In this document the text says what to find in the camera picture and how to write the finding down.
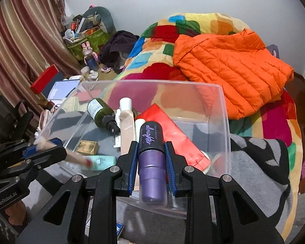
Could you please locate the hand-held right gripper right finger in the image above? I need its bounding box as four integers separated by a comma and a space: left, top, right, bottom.
164, 142, 285, 244

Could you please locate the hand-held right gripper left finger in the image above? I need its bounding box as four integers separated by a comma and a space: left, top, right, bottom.
16, 140, 139, 244

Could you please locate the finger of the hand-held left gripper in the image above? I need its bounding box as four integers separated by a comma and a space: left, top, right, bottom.
0, 146, 68, 183
0, 138, 64, 163

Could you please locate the purple black spray bottle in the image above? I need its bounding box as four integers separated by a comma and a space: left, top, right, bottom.
138, 121, 167, 204

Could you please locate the beige cosmetic stick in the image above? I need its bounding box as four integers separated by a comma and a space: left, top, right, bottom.
37, 138, 92, 169

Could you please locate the mint green tube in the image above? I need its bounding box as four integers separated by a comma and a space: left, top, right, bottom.
84, 155, 117, 171

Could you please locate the brown soap block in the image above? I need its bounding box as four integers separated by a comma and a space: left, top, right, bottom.
76, 140, 99, 155

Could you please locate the red paper packet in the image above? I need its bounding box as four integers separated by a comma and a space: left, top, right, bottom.
135, 103, 211, 172

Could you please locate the pale green tube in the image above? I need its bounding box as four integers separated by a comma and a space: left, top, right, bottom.
135, 118, 146, 143

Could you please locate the beige cosmetic bottle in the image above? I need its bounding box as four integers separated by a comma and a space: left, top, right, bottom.
119, 97, 137, 155

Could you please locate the dark green glass bottle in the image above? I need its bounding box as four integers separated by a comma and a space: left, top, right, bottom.
87, 98, 121, 134

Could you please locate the clear plastic bin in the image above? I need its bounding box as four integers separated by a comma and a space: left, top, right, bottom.
36, 80, 231, 220

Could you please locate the person's left hand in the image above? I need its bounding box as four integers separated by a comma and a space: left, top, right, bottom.
4, 201, 27, 225

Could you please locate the pink book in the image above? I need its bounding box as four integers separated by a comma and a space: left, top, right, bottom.
76, 89, 102, 102

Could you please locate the red box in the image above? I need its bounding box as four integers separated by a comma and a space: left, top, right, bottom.
30, 64, 65, 95

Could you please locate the small blue box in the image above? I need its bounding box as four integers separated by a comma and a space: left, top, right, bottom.
115, 222, 125, 239

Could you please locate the grey black blanket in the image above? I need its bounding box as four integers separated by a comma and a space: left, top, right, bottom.
23, 107, 294, 244

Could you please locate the striped pink curtain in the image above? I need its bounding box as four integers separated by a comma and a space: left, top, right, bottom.
0, 0, 78, 138

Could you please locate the green fabric basket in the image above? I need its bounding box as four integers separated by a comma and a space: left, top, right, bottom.
66, 29, 112, 61

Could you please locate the dark clothes pile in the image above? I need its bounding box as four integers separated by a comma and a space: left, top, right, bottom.
99, 30, 140, 72

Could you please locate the pile of boxes and bottles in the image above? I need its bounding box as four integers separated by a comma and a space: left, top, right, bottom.
62, 14, 103, 44

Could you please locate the orange down jacket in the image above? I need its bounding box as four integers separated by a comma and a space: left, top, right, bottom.
173, 28, 294, 120

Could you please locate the colourful patchwork blanket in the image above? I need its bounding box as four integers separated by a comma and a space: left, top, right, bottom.
118, 12, 303, 239

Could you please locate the grey neck pillow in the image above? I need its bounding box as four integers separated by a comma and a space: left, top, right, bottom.
83, 6, 117, 35

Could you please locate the purple grey cloth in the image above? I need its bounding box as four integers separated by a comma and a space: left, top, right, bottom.
266, 44, 280, 58

